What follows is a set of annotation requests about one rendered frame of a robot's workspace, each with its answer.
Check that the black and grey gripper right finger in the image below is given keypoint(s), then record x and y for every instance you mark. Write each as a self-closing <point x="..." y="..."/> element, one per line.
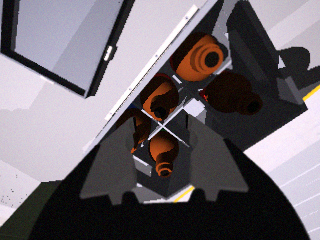
<point x="227" y="175"/>

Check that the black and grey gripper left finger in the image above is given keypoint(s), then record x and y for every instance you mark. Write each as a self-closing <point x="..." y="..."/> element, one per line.
<point x="98" y="181"/>

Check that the black plastic bottle crate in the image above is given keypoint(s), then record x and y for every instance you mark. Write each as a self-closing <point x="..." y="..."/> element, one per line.
<point x="282" y="101"/>

